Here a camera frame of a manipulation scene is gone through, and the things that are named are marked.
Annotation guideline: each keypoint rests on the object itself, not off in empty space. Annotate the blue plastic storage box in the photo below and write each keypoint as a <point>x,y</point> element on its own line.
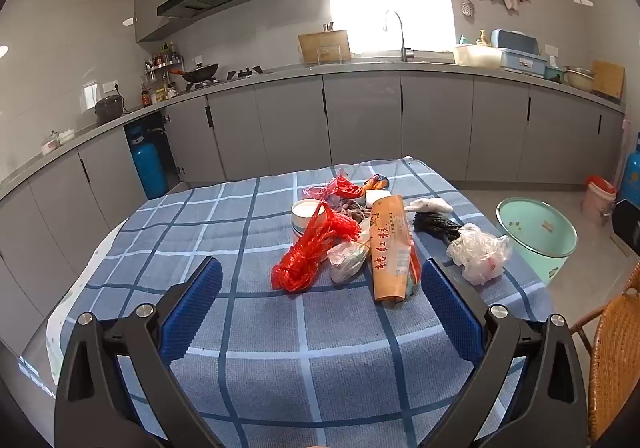
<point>520,53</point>

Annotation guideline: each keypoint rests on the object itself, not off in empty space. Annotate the red mesh net bag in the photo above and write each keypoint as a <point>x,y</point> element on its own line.
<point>305,258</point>

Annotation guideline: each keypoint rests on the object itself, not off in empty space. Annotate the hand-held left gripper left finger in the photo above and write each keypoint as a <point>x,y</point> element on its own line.
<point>192,313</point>

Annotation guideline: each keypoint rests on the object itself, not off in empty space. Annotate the hanging mesh scrubber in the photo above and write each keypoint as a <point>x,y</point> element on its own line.
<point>467,8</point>

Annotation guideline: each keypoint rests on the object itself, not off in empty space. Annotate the wooden cutting board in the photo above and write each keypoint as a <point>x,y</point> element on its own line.
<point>312,45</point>

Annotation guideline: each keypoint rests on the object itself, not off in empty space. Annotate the red plastic wrapper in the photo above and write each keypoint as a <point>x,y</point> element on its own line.
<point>342,187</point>

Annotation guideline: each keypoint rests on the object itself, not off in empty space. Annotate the soap dispenser bottle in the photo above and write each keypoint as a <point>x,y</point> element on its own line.
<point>482,39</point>

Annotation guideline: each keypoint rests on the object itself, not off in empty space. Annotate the clear bag with green scraps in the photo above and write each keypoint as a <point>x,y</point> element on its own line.
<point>347,265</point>

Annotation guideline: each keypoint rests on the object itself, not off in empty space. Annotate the grey kitchen base cabinets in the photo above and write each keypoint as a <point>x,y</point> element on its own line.
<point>360,123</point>

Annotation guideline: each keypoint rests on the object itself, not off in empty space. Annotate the light wooden board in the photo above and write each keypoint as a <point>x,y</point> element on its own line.
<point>609,78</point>

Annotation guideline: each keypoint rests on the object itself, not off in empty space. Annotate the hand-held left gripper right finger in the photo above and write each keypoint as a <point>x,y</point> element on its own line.
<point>450,313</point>

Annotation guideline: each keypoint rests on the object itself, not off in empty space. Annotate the metal basin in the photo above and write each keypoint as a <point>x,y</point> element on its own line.
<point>579,78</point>

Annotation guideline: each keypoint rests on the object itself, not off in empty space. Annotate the spice rack with bottles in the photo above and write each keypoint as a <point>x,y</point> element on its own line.
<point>160,78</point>

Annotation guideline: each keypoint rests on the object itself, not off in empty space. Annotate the gas stove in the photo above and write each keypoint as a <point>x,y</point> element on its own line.
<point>240,74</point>

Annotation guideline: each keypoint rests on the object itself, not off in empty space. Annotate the white bowl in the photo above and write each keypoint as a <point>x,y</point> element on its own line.
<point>305,215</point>

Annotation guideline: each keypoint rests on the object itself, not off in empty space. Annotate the crumpled clear plastic bag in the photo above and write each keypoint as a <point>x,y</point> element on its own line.
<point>477,253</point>

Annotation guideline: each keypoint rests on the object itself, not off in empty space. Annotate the long brown paper package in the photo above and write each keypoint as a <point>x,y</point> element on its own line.
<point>392,253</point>

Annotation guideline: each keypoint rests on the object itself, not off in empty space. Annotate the small white dishes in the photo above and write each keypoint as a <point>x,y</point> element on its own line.
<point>52,143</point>

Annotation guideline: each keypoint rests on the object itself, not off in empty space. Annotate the crumpled plaid rag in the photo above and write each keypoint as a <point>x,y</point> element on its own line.
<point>350,210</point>

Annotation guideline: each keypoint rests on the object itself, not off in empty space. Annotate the orange snack wrapper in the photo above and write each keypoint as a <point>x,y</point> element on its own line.
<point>376,182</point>

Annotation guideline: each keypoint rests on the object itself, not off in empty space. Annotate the white foam block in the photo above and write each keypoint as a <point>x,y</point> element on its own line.
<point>376,198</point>

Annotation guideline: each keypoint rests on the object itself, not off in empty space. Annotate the black wok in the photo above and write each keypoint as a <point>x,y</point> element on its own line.
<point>200,73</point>

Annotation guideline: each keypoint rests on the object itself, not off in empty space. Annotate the pink bucket with red lid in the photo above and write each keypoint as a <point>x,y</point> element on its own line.
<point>597,200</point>

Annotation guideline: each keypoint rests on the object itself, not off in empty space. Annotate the blue checkered tablecloth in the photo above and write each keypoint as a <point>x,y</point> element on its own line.
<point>310,353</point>

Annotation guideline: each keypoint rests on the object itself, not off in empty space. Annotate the black mesh net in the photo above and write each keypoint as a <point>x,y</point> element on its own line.
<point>435,225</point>

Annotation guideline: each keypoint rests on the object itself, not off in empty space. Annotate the blue gas cylinder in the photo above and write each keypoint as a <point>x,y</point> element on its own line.
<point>147,165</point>
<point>632,173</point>

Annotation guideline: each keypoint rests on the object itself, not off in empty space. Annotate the white plastic container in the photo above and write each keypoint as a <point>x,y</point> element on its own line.
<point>477,56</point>

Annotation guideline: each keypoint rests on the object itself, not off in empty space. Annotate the black rice cooker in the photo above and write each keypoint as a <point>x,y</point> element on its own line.
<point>108,110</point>

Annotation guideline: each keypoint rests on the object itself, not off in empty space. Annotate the steel kitchen faucet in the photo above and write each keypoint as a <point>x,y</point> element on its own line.
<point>402,38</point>

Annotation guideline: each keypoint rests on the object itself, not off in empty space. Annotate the rattan chair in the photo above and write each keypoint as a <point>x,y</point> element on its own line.
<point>615,358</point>

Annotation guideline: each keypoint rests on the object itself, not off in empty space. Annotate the white paper towel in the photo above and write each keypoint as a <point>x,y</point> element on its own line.
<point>430,204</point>

